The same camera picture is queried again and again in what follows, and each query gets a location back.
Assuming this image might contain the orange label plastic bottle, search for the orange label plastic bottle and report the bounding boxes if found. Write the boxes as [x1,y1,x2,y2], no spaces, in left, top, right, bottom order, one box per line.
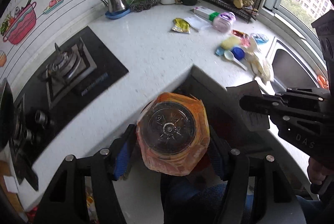
[136,92,210,176]

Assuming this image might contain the yellow wrapper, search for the yellow wrapper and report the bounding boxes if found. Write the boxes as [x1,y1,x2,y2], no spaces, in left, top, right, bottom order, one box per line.
[171,18,190,34]

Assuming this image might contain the person's right hand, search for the person's right hand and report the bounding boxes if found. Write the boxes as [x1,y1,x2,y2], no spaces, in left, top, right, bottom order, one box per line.
[307,157,333,185]

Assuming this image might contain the stainless steel sink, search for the stainless steel sink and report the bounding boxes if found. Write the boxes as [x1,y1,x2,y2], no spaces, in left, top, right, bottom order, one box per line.
[256,37,323,95]

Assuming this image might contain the blue bottle cap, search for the blue bottle cap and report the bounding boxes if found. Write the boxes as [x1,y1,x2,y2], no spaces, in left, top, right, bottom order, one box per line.
[232,46,245,61]

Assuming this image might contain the person's blue trousers legs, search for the person's blue trousers legs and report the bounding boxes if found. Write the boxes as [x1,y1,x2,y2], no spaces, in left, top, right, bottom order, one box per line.
[160,174,325,223]

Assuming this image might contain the light blue plastic spoon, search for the light blue plastic spoon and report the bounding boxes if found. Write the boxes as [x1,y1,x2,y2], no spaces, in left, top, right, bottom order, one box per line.
[224,51,248,71]

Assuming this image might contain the yellow sponge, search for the yellow sponge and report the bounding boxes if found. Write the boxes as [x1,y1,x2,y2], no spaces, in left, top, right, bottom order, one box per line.
[220,35,241,50]

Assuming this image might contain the pink plastic container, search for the pink plastic container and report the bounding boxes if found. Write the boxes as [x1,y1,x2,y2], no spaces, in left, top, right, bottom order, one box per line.
[212,12,236,34]

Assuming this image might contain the black gas stove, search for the black gas stove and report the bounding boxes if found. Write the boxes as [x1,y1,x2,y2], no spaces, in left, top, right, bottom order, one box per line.
[9,27,129,191]

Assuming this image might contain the dark scouring pad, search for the dark scouring pad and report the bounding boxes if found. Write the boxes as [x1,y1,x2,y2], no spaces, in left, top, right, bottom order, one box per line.
[130,0,160,12]

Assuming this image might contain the blue teapot saucer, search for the blue teapot saucer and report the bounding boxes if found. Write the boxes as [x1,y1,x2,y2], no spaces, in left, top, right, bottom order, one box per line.
[105,9,131,20]

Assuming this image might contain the steel teapot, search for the steel teapot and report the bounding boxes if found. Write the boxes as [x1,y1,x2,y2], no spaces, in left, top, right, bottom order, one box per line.
[100,0,134,13]

